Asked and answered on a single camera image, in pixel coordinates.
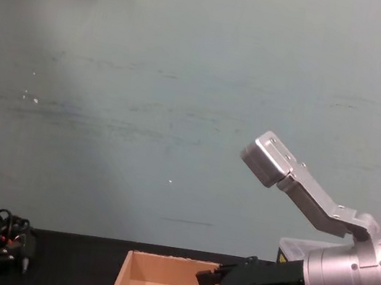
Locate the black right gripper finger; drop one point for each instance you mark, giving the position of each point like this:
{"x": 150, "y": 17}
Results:
{"x": 211, "y": 278}

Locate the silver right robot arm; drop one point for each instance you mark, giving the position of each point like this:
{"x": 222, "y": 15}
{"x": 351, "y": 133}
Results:
{"x": 336, "y": 276}

